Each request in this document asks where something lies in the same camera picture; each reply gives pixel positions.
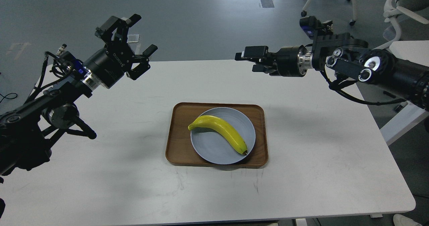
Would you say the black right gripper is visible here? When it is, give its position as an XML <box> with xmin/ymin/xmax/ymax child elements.
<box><xmin>235</xmin><ymin>45</ymin><xmax>304</xmax><ymax>77</ymax></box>

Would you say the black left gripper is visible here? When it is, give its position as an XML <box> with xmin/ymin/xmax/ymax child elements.
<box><xmin>84</xmin><ymin>14</ymin><xmax>158</xmax><ymax>89</ymax></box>

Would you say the yellow banana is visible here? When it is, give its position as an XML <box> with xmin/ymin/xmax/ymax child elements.
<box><xmin>187</xmin><ymin>115</ymin><xmax>248</xmax><ymax>156</ymax></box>

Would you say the light blue plate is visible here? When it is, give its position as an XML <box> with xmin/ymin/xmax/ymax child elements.
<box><xmin>190</xmin><ymin>107</ymin><xmax>256</xmax><ymax>165</ymax></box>

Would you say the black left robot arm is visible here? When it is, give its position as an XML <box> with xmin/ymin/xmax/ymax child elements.
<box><xmin>0</xmin><ymin>14</ymin><xmax>158</xmax><ymax>183</ymax></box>

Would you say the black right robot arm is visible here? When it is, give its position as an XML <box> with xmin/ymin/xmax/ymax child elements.
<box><xmin>235</xmin><ymin>16</ymin><xmax>428</xmax><ymax>110</ymax></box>

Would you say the brown wooden tray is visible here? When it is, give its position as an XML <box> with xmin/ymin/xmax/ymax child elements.
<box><xmin>165</xmin><ymin>102</ymin><xmax>268</xmax><ymax>168</ymax></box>

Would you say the white side table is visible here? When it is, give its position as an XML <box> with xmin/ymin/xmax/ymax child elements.
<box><xmin>380</xmin><ymin>40</ymin><xmax>429</xmax><ymax>146</ymax></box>

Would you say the white office chair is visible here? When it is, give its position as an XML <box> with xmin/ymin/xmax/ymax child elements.
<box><xmin>375</xmin><ymin>0</ymin><xmax>428</xmax><ymax>49</ymax></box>

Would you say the white shoe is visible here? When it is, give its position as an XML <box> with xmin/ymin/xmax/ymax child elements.
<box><xmin>392</xmin><ymin>214</ymin><xmax>422</xmax><ymax>226</ymax></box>

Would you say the black floor cable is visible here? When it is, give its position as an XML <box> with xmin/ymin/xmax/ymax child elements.
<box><xmin>0</xmin><ymin>72</ymin><xmax>18</xmax><ymax>106</ymax></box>

